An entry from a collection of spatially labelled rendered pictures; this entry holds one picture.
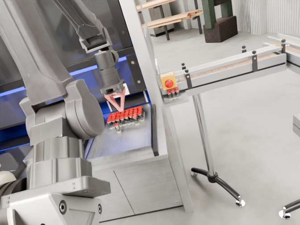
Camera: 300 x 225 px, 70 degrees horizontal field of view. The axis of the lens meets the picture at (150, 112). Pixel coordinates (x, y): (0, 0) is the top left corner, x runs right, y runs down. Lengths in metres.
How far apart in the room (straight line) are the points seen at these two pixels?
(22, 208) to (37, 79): 0.18
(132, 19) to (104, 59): 0.37
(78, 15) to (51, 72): 0.30
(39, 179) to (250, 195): 1.58
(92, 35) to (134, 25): 0.38
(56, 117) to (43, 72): 0.07
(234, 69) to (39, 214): 1.14
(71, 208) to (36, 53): 0.22
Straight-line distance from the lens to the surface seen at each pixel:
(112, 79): 0.70
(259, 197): 1.77
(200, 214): 1.69
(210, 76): 1.23
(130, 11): 1.02
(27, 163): 1.14
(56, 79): 0.35
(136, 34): 1.03
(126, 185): 1.49
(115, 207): 1.66
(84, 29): 0.66
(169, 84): 1.05
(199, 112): 1.35
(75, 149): 0.33
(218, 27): 5.61
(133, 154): 0.83
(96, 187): 0.30
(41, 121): 0.38
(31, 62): 0.36
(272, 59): 1.33
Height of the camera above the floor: 1.38
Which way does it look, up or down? 27 degrees down
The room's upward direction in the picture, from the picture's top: 18 degrees counter-clockwise
